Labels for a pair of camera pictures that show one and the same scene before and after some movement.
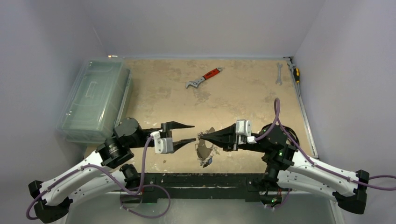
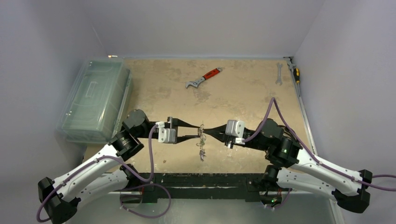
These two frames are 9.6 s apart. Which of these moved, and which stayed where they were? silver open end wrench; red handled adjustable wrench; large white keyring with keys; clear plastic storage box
Moved: large white keyring with keys
Stayed: clear plastic storage box; red handled adjustable wrench; silver open end wrench
